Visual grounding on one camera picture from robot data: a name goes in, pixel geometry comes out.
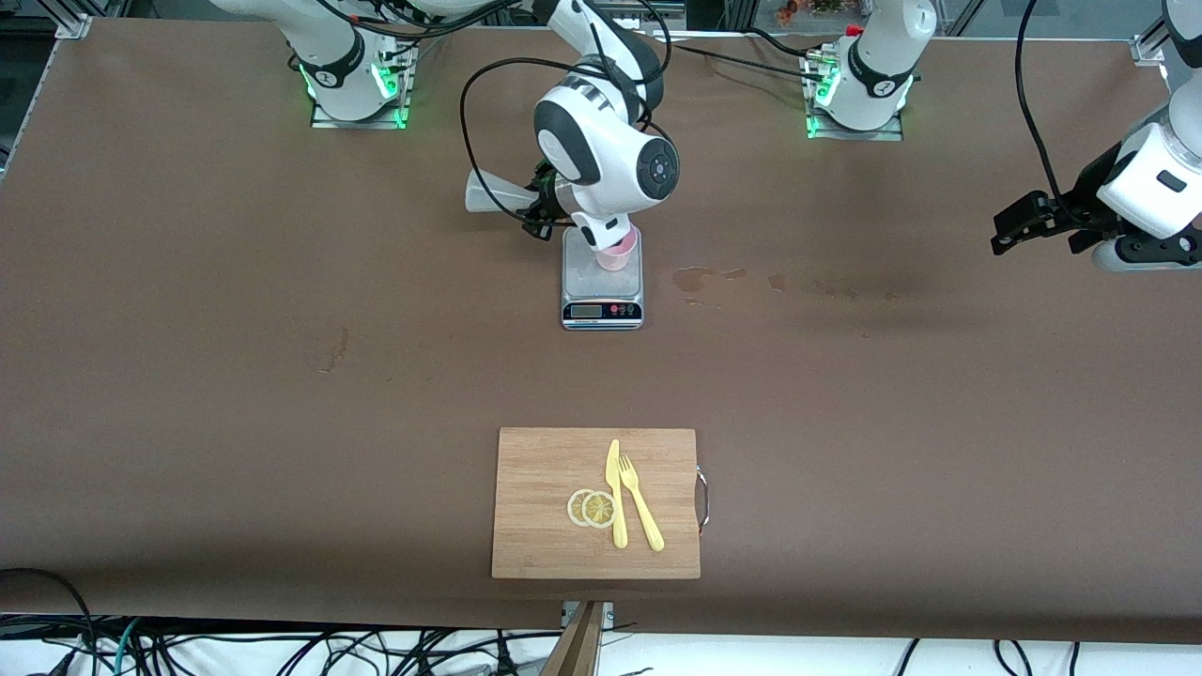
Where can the yellow plastic fork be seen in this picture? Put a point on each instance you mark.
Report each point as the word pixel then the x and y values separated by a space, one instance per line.
pixel 643 512

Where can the silver digital kitchen scale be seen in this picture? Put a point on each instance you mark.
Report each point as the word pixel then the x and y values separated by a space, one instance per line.
pixel 601 310

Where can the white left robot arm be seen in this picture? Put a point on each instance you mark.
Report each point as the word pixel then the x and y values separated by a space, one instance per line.
pixel 883 66

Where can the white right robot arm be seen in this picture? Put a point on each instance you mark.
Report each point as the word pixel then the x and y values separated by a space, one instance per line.
pixel 601 141

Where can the wooden post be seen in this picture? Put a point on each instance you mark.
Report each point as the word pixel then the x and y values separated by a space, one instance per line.
pixel 577 648

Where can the wooden cutting board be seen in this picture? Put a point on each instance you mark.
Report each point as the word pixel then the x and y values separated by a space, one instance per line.
pixel 535 526

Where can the yellow plastic knife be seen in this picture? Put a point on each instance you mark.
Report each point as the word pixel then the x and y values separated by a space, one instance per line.
pixel 617 507

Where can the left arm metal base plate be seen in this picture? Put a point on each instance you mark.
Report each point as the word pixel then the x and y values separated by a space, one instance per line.
pixel 855 135

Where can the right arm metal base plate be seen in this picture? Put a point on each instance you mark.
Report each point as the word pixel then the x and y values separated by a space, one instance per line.
pixel 357 123

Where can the lemon slice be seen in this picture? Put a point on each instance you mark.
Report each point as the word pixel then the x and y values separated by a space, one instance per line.
pixel 599 510
pixel 574 508

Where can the clear squeeze bottle orange cap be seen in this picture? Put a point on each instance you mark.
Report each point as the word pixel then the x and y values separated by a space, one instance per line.
pixel 493 192

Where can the pink plastic cup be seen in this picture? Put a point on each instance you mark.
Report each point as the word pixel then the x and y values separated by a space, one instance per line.
pixel 622 258

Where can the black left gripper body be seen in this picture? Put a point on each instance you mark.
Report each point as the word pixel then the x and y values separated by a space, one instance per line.
pixel 1092 180

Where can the metal table edge bracket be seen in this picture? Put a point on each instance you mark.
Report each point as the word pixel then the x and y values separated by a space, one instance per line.
pixel 610 612

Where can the white power strip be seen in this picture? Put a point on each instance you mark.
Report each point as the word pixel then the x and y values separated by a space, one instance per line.
pixel 662 11

